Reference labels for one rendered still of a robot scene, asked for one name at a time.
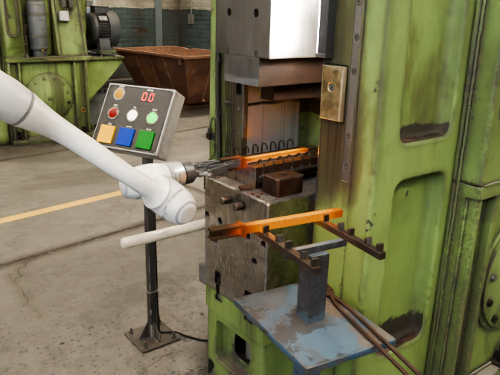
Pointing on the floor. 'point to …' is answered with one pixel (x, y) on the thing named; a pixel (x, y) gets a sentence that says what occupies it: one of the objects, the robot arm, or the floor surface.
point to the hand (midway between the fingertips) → (231, 163)
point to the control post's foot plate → (143, 341)
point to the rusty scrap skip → (171, 71)
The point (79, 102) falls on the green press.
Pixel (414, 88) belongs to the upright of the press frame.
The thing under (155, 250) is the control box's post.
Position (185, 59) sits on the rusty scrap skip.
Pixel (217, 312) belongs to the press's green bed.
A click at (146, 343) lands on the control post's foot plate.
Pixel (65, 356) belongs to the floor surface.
